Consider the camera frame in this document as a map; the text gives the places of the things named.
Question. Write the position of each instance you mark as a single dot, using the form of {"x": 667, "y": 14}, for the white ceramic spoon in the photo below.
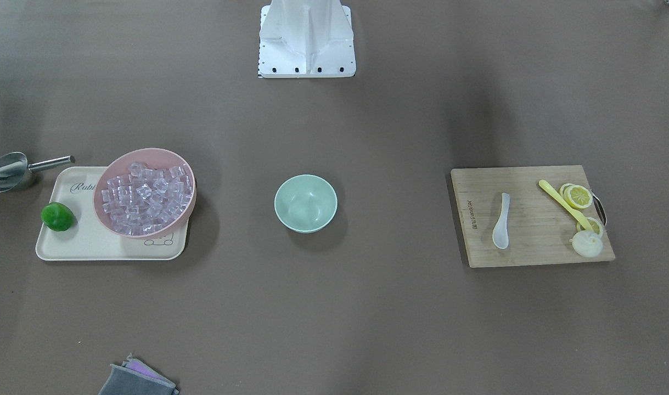
{"x": 500, "y": 236}

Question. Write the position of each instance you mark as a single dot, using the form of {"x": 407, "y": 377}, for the mint green bowl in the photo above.
{"x": 305, "y": 203}

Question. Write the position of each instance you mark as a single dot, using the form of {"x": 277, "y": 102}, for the pink bowl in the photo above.
{"x": 153, "y": 158}

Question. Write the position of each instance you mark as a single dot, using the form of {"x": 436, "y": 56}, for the pile of clear ice cubes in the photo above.
{"x": 144, "y": 200}

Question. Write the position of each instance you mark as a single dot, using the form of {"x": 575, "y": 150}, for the steel ice scoop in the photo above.
{"x": 17, "y": 172}

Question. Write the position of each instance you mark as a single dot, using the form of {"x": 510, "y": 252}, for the bamboo cutting board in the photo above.
{"x": 540, "y": 230}

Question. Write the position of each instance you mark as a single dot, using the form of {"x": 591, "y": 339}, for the upper lemon slice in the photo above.
{"x": 577, "y": 196}

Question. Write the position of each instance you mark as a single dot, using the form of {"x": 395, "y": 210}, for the lemon slice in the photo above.
{"x": 596, "y": 226}
{"x": 577, "y": 196}

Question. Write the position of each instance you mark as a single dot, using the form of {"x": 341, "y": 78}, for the cream rectangular tray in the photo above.
{"x": 88, "y": 240}

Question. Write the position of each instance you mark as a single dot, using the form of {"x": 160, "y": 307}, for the lower lemon slice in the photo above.
{"x": 596, "y": 226}

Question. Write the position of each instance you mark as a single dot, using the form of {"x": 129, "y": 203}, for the grey folded cloth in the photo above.
{"x": 134, "y": 376}

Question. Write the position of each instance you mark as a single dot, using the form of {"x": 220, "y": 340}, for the green lime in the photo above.
{"x": 57, "y": 217}

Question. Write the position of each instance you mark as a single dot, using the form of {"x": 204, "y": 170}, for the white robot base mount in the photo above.
{"x": 306, "y": 39}

